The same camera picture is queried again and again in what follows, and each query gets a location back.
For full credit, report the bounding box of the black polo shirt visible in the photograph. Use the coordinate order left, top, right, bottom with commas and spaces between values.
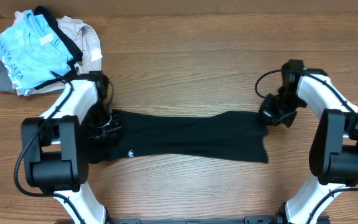
88, 110, 269, 164

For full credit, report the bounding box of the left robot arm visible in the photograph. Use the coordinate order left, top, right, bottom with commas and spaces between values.
14, 71, 122, 223

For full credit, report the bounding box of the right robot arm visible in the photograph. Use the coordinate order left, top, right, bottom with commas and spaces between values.
245, 59, 358, 223

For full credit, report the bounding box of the black folded garment in pile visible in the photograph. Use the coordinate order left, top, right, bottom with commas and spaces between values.
34, 6, 83, 78

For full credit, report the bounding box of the beige folded garment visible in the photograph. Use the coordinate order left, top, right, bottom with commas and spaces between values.
14, 12, 103, 90

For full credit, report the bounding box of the light blue folded t-shirt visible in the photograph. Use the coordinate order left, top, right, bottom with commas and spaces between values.
0, 10, 73, 96

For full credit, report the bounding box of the grey folded garment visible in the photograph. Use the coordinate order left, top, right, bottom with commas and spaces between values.
0, 55, 76, 94

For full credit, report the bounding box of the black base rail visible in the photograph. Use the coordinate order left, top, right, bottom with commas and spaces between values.
108, 215, 273, 224

